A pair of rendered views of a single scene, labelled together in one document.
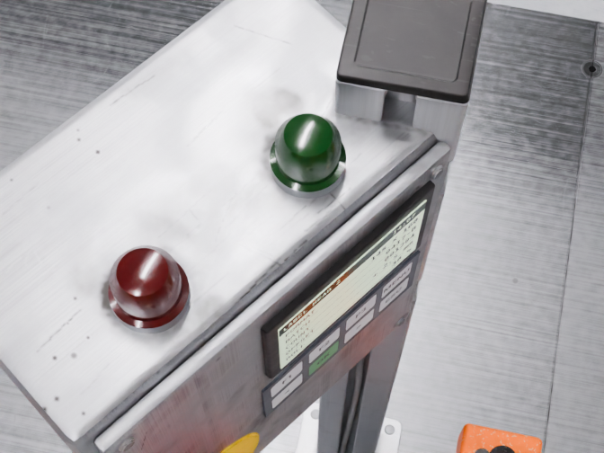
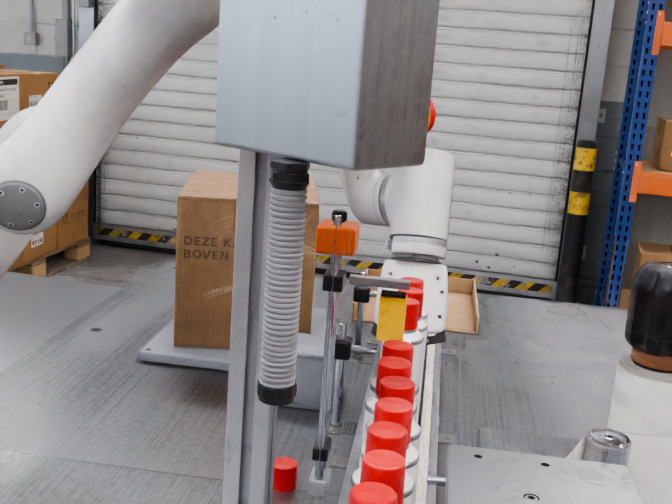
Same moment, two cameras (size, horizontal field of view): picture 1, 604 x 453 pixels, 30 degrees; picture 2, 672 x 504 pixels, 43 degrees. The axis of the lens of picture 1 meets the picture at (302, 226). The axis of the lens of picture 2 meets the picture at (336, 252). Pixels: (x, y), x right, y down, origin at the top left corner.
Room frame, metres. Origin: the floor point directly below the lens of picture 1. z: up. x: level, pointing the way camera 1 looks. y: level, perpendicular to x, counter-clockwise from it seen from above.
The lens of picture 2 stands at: (0.22, 0.79, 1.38)
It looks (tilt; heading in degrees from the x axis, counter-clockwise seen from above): 13 degrees down; 264
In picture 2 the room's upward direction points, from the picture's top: 4 degrees clockwise
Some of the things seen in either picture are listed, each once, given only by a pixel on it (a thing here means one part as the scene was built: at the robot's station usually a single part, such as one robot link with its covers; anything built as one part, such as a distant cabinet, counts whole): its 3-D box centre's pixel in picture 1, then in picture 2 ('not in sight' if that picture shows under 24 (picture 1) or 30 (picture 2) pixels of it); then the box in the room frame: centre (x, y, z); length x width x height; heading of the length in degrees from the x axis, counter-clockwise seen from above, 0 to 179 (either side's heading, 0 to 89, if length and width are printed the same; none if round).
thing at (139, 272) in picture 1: (146, 282); not in sight; (0.13, 0.05, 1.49); 0.03 x 0.03 x 0.02
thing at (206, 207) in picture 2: not in sight; (248, 255); (0.23, -0.80, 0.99); 0.30 x 0.24 x 0.27; 89
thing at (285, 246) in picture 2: not in sight; (283, 284); (0.19, 0.09, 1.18); 0.04 x 0.04 x 0.21
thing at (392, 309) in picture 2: not in sight; (391, 316); (0.06, -0.11, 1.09); 0.03 x 0.01 x 0.06; 168
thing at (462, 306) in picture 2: not in sight; (417, 298); (-0.15, -1.02, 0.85); 0.30 x 0.26 x 0.04; 78
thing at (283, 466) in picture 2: not in sight; (283, 473); (0.17, -0.21, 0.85); 0.03 x 0.03 x 0.03
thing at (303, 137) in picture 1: (307, 148); not in sight; (0.18, 0.00, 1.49); 0.03 x 0.03 x 0.02
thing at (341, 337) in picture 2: not in sight; (353, 376); (0.06, -0.39, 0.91); 0.07 x 0.03 x 0.16; 168
